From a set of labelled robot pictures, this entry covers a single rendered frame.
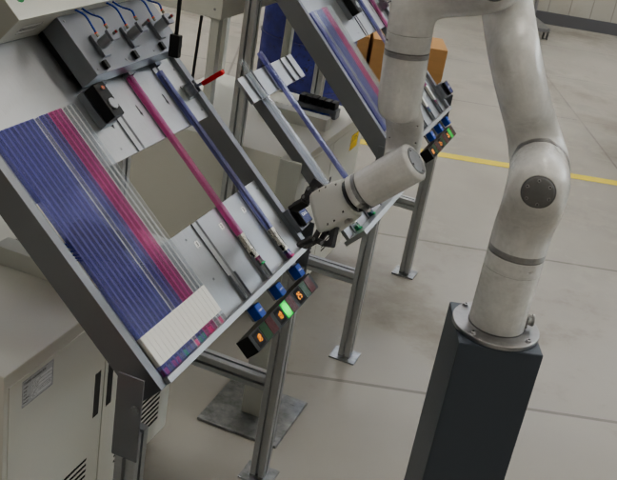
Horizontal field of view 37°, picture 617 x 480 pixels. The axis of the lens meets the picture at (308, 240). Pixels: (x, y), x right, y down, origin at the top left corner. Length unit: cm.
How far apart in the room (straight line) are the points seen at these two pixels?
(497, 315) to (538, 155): 36
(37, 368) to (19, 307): 18
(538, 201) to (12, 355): 104
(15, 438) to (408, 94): 102
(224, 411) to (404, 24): 140
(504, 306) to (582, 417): 128
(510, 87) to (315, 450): 131
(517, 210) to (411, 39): 39
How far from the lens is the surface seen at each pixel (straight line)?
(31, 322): 197
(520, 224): 186
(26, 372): 186
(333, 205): 197
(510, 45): 181
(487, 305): 197
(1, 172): 162
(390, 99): 185
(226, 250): 194
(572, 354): 354
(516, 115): 185
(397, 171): 188
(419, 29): 181
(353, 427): 283
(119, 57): 193
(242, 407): 278
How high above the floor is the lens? 165
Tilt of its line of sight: 25 degrees down
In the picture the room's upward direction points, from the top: 10 degrees clockwise
